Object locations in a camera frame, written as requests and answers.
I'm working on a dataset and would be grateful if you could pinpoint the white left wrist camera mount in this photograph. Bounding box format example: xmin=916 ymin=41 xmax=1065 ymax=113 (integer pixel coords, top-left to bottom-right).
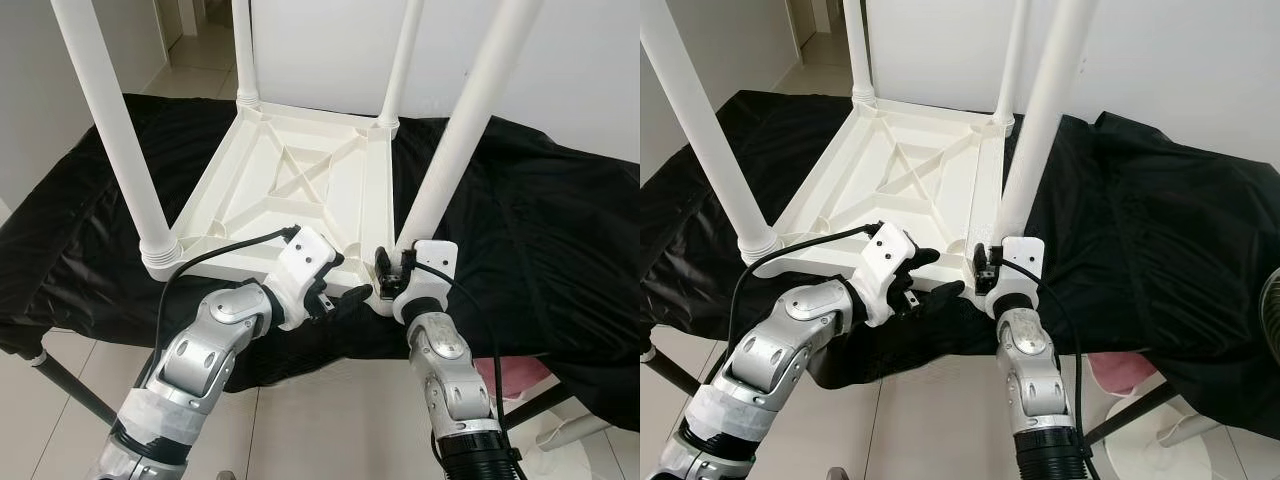
xmin=265 ymin=226 xmax=342 ymax=331
xmin=858 ymin=225 xmax=919 ymax=327

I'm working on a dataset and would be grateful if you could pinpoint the white fan head grille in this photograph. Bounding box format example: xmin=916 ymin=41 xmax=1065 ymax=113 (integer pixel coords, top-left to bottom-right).
xmin=1260 ymin=265 xmax=1280 ymax=347

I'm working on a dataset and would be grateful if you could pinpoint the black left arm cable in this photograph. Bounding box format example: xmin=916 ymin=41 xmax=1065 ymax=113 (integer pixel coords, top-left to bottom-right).
xmin=728 ymin=222 xmax=884 ymax=387
xmin=150 ymin=226 xmax=301 ymax=393

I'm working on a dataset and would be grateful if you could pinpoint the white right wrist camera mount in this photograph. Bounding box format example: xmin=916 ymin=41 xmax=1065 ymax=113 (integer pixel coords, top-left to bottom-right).
xmin=392 ymin=240 xmax=459 ymax=323
xmin=988 ymin=237 xmax=1047 ymax=319

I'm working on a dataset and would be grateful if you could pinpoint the pink cushioned seat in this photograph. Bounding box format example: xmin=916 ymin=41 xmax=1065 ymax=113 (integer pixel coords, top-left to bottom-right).
xmin=1088 ymin=350 xmax=1161 ymax=397
xmin=478 ymin=355 xmax=551 ymax=401

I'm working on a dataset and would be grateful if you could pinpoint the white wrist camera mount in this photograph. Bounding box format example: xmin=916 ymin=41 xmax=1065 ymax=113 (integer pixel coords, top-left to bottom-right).
xmin=392 ymin=240 xmax=459 ymax=323
xmin=265 ymin=226 xmax=342 ymax=331
xmin=858 ymin=225 xmax=919 ymax=327
xmin=988 ymin=237 xmax=1047 ymax=319

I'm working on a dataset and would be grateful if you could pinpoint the black cloth cover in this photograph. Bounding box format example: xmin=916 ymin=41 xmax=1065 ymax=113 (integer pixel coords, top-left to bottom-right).
xmin=0 ymin=93 xmax=641 ymax=431
xmin=640 ymin=90 xmax=1280 ymax=413

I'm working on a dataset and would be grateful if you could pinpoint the white plastic table top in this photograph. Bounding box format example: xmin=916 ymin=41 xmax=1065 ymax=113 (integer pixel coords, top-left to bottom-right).
xmin=140 ymin=100 xmax=403 ymax=317
xmin=745 ymin=98 xmax=1017 ymax=293

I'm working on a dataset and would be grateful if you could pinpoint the white plastic table leg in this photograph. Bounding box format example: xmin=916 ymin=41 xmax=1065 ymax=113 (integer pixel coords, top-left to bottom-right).
xmin=640 ymin=20 xmax=784 ymax=267
xmin=843 ymin=0 xmax=877 ymax=106
xmin=232 ymin=0 xmax=261 ymax=109
xmin=50 ymin=0 xmax=183 ymax=283
xmin=995 ymin=0 xmax=1099 ymax=247
xmin=378 ymin=0 xmax=427 ymax=131
xmin=992 ymin=0 xmax=1032 ymax=129
xmin=395 ymin=0 xmax=547 ymax=257

